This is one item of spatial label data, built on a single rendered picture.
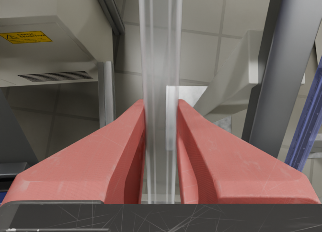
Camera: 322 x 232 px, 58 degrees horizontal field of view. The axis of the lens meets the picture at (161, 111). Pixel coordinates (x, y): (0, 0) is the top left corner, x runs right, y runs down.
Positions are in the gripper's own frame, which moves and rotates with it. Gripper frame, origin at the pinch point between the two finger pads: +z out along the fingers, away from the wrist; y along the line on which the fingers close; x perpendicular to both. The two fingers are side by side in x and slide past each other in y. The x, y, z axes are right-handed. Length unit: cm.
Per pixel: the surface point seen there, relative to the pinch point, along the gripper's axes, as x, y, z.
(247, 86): 8.9, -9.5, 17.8
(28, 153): 19.7, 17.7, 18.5
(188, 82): 49, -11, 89
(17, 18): 10, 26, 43
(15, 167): 15.9, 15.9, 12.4
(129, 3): 26, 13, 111
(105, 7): 20, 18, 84
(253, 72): 7.0, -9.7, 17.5
